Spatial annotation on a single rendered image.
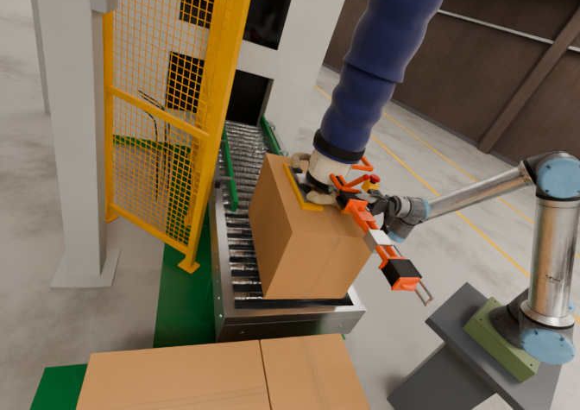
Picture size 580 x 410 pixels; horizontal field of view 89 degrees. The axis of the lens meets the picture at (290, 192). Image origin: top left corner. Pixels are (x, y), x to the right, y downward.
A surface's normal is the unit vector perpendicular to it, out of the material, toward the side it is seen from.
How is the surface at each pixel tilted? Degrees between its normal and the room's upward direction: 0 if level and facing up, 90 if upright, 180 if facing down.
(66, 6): 90
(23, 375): 0
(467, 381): 90
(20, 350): 0
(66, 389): 0
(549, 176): 84
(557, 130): 90
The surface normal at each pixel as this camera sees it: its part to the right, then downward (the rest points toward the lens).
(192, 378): 0.31, -0.80
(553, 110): -0.74, 0.13
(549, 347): -0.56, 0.37
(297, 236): 0.22, 0.59
